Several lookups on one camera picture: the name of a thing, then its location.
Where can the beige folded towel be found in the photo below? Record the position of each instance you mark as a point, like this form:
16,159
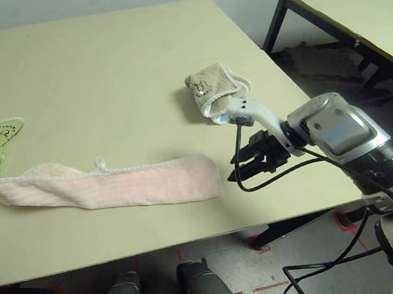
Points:
210,80

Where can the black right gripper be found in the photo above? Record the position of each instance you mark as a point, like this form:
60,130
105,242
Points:
268,149

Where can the pink towel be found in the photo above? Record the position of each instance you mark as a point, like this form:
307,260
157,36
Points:
133,187

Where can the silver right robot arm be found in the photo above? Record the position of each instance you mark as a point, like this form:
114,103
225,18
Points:
345,128

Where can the beige side table black frame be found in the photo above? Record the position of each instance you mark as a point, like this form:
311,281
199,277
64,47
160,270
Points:
362,8

